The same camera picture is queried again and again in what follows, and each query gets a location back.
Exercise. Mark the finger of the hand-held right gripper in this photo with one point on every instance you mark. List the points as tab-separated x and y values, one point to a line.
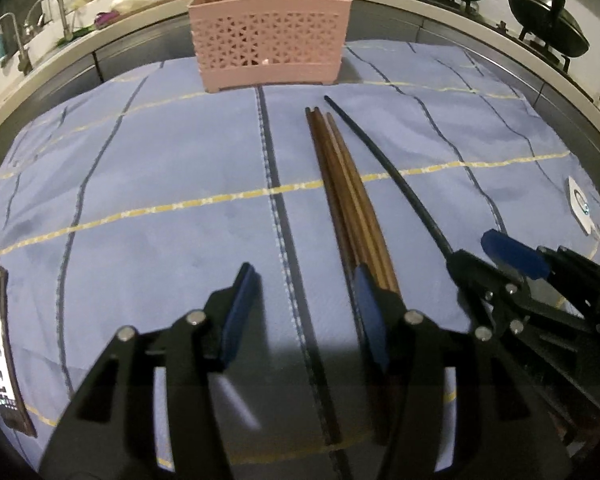
480	280
515	255

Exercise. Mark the blue plaid cloth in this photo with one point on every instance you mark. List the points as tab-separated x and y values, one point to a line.
155	170

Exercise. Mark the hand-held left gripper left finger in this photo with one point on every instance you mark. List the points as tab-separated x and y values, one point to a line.
237	310

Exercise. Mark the silver kitchen faucet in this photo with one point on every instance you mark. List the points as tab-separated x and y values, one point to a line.
17	40
47	10

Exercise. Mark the white round tag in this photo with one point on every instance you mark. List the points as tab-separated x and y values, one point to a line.
579	205

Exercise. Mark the gas stove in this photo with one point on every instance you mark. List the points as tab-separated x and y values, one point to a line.
485	10

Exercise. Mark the pink perforated utensil basket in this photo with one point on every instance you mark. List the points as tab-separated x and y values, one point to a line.
270	40

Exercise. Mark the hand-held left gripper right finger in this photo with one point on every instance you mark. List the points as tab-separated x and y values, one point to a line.
371	320

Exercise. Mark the black chopstick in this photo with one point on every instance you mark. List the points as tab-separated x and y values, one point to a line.
400	172

